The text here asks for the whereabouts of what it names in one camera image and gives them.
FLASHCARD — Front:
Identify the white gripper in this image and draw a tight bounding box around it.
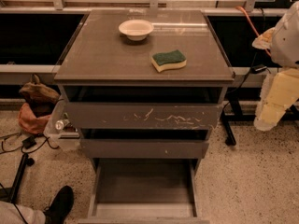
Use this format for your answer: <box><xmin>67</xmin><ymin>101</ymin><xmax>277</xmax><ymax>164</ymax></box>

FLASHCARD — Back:
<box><xmin>252</xmin><ymin>2</ymin><xmax>299</xmax><ymax>131</ymax></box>

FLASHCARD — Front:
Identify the green yellow sponge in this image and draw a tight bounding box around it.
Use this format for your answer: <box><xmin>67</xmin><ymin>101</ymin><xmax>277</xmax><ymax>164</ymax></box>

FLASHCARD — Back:
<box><xmin>151</xmin><ymin>50</ymin><xmax>187</xmax><ymax>73</ymax></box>

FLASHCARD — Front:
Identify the grey drawer cabinet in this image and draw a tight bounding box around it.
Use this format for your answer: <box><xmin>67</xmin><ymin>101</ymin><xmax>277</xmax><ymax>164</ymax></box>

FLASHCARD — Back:
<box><xmin>53</xmin><ymin>8</ymin><xmax>235</xmax><ymax>179</ymax></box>

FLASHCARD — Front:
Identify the grey open bottom drawer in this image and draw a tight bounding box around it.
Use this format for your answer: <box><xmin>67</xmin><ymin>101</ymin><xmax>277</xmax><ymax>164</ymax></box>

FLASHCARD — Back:
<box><xmin>78</xmin><ymin>159</ymin><xmax>209</xmax><ymax>224</ymax></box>

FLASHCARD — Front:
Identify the grey middle drawer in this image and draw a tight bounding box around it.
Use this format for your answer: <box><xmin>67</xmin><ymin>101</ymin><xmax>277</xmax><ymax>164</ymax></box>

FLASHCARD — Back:
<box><xmin>80</xmin><ymin>139</ymin><xmax>208</xmax><ymax>159</ymax></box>

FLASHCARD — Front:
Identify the grey top drawer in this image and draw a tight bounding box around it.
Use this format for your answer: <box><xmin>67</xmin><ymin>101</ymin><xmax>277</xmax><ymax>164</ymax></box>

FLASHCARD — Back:
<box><xmin>65</xmin><ymin>103</ymin><xmax>222</xmax><ymax>130</ymax></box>

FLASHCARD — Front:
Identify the black power brick right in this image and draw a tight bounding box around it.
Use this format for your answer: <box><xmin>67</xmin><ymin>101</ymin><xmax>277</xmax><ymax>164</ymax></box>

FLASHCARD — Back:
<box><xmin>250</xmin><ymin>64</ymin><xmax>267</xmax><ymax>74</ymax></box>

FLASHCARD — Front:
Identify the white bowl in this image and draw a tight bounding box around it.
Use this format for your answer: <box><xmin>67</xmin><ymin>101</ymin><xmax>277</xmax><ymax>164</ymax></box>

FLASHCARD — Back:
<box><xmin>119</xmin><ymin>20</ymin><xmax>154</xmax><ymax>41</ymax></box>

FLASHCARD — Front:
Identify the clear plastic bin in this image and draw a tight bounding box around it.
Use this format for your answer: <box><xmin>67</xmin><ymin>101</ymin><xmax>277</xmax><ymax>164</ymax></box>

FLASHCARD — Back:
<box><xmin>44</xmin><ymin>100</ymin><xmax>80</xmax><ymax>151</ymax></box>

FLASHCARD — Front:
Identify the plastic bottle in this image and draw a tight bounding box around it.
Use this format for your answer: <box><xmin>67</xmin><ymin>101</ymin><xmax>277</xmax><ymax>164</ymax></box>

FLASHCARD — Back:
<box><xmin>55</xmin><ymin>119</ymin><xmax>70</xmax><ymax>131</ymax></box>

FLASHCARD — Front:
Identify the brown cloth bag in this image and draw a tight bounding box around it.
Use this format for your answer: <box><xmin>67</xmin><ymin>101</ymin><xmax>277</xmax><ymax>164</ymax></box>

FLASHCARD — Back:
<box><xmin>19</xmin><ymin>74</ymin><xmax>60</xmax><ymax>105</ymax></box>

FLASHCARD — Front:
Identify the orange cloth bag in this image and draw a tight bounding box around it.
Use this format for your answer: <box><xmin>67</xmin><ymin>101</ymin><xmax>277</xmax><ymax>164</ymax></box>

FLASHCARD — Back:
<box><xmin>18</xmin><ymin>103</ymin><xmax>53</xmax><ymax>134</ymax></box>

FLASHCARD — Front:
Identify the black shoe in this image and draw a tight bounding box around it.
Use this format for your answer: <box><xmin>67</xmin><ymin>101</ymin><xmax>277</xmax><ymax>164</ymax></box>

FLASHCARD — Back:
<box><xmin>44</xmin><ymin>186</ymin><xmax>74</xmax><ymax>224</ymax></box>

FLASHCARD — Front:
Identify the black power adapter on floor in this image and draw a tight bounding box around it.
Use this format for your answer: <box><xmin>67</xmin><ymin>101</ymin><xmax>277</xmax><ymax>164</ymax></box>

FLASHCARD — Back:
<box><xmin>22</xmin><ymin>136</ymin><xmax>36</xmax><ymax>149</ymax></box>

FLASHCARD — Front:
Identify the black stand leg left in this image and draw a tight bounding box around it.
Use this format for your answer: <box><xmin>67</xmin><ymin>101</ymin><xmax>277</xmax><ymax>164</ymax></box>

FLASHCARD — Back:
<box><xmin>0</xmin><ymin>153</ymin><xmax>35</xmax><ymax>203</ymax></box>

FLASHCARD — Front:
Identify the grey trouser leg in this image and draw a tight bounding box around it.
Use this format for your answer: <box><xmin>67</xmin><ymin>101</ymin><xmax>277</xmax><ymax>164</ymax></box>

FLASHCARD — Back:
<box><xmin>0</xmin><ymin>202</ymin><xmax>46</xmax><ymax>224</ymax></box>

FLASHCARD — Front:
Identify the black table frame right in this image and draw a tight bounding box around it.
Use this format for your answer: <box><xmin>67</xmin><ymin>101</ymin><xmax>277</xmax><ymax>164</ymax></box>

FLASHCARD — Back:
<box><xmin>220</xmin><ymin>87</ymin><xmax>299</xmax><ymax>147</ymax></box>

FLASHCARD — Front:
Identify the orange cable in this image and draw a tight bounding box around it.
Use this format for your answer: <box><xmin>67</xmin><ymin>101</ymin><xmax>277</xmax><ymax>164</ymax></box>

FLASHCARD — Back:
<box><xmin>235</xmin><ymin>5</ymin><xmax>273</xmax><ymax>58</ymax></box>

